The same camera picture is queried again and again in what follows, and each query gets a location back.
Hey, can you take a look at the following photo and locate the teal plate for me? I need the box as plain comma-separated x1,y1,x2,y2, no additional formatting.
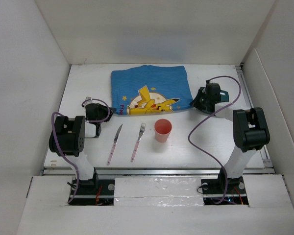
193,87,230,116

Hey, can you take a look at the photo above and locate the blue Pikachu cloth placemat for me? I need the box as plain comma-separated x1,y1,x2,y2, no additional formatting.
111,65,193,116

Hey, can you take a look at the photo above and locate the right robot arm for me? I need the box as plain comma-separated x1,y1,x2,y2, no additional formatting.
190,81,270,194

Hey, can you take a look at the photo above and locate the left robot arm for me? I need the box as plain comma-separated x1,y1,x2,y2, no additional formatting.
49,98,116,194

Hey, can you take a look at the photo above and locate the pink plastic cup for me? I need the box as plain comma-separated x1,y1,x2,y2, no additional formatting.
154,119,172,143

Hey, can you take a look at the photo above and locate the white foam block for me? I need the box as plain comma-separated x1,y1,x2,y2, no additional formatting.
114,177,204,207

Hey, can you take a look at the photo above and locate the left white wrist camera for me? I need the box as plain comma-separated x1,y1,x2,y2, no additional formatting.
84,96,93,106

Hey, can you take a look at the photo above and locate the pink handled knife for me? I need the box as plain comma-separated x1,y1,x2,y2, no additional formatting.
107,124,123,165

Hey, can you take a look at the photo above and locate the pink handled fork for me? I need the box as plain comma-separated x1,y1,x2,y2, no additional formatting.
130,123,146,162

